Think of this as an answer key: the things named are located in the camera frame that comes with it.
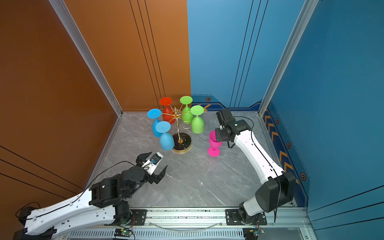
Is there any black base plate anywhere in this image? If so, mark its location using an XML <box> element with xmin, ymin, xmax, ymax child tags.
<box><xmin>121</xmin><ymin>209</ymin><xmax>148</xmax><ymax>227</ymax></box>
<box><xmin>225</xmin><ymin>208</ymin><xmax>268</xmax><ymax>226</ymax></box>

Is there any green wine glass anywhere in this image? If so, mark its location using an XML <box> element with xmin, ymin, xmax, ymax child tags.
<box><xmin>190</xmin><ymin>105</ymin><xmax>205</xmax><ymax>134</ymax></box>
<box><xmin>180</xmin><ymin>96</ymin><xmax>194</xmax><ymax>124</ymax></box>

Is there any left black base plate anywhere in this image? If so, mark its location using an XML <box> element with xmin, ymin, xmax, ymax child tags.
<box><xmin>121</xmin><ymin>209</ymin><xmax>148</xmax><ymax>227</ymax></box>

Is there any blue wine glass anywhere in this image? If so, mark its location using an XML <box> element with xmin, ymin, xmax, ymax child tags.
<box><xmin>147</xmin><ymin>109</ymin><xmax>162</xmax><ymax>138</ymax></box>
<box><xmin>156</xmin><ymin>121</ymin><xmax>175</xmax><ymax>151</ymax></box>

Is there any magenta wine glass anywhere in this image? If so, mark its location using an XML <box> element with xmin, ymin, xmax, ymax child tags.
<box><xmin>208</xmin><ymin>131</ymin><xmax>222</xmax><ymax>157</ymax></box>

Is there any right aluminium corner post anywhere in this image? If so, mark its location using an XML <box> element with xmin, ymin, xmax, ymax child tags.
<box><xmin>258</xmin><ymin>0</ymin><xmax>319</xmax><ymax>117</ymax></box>

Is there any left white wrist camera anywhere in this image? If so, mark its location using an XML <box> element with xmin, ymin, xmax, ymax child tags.
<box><xmin>142</xmin><ymin>152</ymin><xmax>163</xmax><ymax>176</ymax></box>

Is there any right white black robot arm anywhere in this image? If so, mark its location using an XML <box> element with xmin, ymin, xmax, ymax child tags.
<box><xmin>215</xmin><ymin>109</ymin><xmax>297</xmax><ymax>225</ymax></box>

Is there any aluminium corner post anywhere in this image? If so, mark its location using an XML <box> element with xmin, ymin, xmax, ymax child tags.
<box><xmin>258</xmin><ymin>0</ymin><xmax>319</xmax><ymax>117</ymax></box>
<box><xmin>49</xmin><ymin>0</ymin><xmax>124</xmax><ymax>118</ymax></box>

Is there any right green circuit board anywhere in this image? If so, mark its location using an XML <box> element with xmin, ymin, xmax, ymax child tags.
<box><xmin>243</xmin><ymin>228</ymin><xmax>265</xmax><ymax>240</ymax></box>

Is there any left green circuit board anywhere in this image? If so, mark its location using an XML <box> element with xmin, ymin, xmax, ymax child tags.
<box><xmin>114</xmin><ymin>228</ymin><xmax>136</xmax><ymax>240</ymax></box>

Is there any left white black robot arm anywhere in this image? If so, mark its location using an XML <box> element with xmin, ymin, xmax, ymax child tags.
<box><xmin>13</xmin><ymin>152</ymin><xmax>166</xmax><ymax>240</ymax></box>

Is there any aluminium front rail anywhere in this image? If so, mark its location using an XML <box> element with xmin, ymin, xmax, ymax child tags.
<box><xmin>57</xmin><ymin>207</ymin><xmax>317</xmax><ymax>240</ymax></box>

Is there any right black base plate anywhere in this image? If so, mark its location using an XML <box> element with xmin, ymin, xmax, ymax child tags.
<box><xmin>225</xmin><ymin>208</ymin><xmax>268</xmax><ymax>226</ymax></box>

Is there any gold wine glass rack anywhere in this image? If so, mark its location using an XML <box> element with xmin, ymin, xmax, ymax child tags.
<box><xmin>173</xmin><ymin>108</ymin><xmax>192</xmax><ymax>154</ymax></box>

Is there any green circuit board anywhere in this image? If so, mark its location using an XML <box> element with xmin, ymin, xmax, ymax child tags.
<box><xmin>243</xmin><ymin>228</ymin><xmax>265</xmax><ymax>240</ymax></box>
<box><xmin>114</xmin><ymin>228</ymin><xmax>136</xmax><ymax>240</ymax></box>

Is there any left aluminium corner post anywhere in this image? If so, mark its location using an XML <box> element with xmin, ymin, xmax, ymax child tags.
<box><xmin>49</xmin><ymin>0</ymin><xmax>124</xmax><ymax>118</ymax></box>

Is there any red wine glass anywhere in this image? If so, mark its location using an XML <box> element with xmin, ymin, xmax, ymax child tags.
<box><xmin>159</xmin><ymin>97</ymin><xmax>175</xmax><ymax>125</ymax></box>

